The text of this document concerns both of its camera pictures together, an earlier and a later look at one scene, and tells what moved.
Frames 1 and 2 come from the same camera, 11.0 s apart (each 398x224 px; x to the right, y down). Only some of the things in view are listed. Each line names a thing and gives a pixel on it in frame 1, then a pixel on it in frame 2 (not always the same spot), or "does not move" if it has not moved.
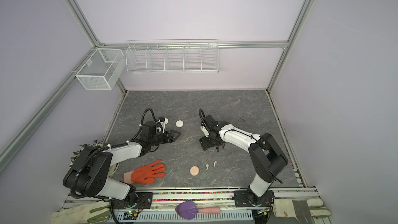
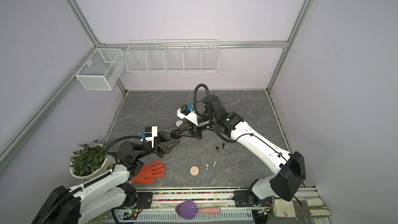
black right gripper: (204, 143) to (194, 130)
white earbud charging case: (179, 123) does not move
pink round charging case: (194, 170) does not move
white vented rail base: (170, 215) does not move
